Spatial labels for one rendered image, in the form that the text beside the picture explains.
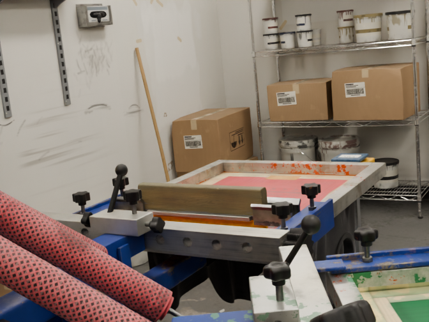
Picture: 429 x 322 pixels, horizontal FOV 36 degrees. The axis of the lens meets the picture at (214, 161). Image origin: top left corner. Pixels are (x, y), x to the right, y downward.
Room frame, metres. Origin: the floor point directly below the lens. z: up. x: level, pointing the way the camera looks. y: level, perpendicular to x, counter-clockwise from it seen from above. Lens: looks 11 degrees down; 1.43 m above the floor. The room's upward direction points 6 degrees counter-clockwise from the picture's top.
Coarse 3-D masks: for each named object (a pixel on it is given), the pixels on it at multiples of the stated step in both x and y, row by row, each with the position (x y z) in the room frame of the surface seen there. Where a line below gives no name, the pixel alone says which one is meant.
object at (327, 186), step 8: (280, 184) 1.93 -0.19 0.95; (288, 184) 1.92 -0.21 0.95; (296, 184) 1.91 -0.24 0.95; (320, 184) 1.88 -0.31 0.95; (328, 184) 1.87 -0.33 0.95; (336, 184) 1.86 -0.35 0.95; (320, 192) 1.79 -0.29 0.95; (328, 192) 1.78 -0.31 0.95; (304, 200) 1.72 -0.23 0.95; (320, 200) 1.71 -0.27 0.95
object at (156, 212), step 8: (176, 216) 1.58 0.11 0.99; (184, 216) 1.57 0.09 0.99; (192, 216) 1.55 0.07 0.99; (200, 216) 1.54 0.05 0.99; (208, 216) 1.53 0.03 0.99; (216, 216) 1.52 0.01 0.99; (224, 216) 1.51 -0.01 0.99; (232, 216) 1.50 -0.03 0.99; (240, 216) 1.49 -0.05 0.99; (248, 216) 1.48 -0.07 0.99
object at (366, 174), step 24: (216, 168) 2.14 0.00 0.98; (240, 168) 2.15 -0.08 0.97; (264, 168) 2.10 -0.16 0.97; (288, 168) 2.06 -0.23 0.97; (312, 168) 2.01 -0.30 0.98; (336, 168) 1.97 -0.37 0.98; (360, 168) 1.93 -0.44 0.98; (384, 168) 1.92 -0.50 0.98; (336, 192) 1.64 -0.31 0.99; (360, 192) 1.72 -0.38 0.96
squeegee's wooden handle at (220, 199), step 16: (144, 192) 1.64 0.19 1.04; (160, 192) 1.62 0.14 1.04; (176, 192) 1.59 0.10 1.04; (192, 192) 1.57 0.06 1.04; (208, 192) 1.54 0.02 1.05; (224, 192) 1.52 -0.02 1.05; (240, 192) 1.50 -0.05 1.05; (256, 192) 1.47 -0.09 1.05; (160, 208) 1.62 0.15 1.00; (176, 208) 1.59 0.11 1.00; (192, 208) 1.57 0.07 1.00; (208, 208) 1.54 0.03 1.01; (224, 208) 1.52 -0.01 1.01; (240, 208) 1.50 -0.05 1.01
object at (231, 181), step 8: (232, 176) 2.10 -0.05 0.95; (240, 176) 2.09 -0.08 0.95; (248, 176) 2.08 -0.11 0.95; (216, 184) 2.01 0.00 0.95; (224, 184) 2.00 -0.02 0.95; (232, 184) 1.99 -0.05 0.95; (240, 184) 1.98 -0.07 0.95; (248, 184) 1.97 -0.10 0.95; (256, 184) 1.96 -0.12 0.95; (264, 184) 1.95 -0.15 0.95; (272, 184) 1.94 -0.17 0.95
